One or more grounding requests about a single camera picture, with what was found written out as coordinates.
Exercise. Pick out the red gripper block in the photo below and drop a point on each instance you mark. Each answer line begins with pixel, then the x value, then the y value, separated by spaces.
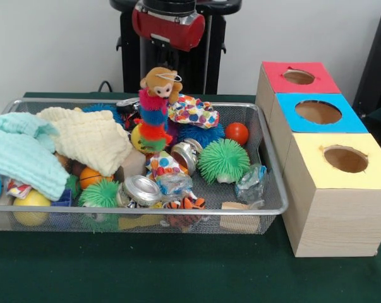
pixel 168 33

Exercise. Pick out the monkey toy with rainbow body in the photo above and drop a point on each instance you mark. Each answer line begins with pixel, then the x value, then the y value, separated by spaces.
pixel 157 107

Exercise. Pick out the cream yellow cloth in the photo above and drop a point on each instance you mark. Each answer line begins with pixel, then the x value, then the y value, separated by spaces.
pixel 89 139

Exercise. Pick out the mint green cloth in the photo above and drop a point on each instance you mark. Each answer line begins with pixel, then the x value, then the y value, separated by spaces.
pixel 23 158

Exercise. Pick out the clear shallow mesh bin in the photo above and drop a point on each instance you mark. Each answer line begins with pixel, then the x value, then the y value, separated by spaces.
pixel 260 120

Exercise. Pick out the wooden box with three holes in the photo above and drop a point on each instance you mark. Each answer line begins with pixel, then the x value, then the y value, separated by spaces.
pixel 329 214

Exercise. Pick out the polka dot colourful cloth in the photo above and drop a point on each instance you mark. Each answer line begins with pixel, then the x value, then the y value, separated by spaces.
pixel 193 112

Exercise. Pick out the yellow smiley ball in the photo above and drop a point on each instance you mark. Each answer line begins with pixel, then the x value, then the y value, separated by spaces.
pixel 137 140

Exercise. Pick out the red ball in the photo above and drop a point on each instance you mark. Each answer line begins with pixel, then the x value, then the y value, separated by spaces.
pixel 237 133

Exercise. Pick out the silver can with dark rim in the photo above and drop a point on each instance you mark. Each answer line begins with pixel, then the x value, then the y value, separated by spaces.
pixel 185 155

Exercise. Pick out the large green spiky ball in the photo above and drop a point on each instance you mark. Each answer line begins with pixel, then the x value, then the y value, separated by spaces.
pixel 223 161

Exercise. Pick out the crushed silver can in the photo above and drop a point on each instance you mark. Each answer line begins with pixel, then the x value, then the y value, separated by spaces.
pixel 141 189

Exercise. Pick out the orange basketball toy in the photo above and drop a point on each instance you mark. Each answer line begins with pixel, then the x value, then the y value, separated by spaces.
pixel 89 178

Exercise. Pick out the pale wooden block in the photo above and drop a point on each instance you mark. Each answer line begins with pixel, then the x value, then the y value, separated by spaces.
pixel 239 216

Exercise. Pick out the black chair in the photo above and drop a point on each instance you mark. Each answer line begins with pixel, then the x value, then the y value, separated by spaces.
pixel 376 69

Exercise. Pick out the plain yellow ball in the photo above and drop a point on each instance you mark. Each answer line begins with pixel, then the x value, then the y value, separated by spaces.
pixel 31 203

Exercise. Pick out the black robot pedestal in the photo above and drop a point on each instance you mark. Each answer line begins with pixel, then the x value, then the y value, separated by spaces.
pixel 215 63

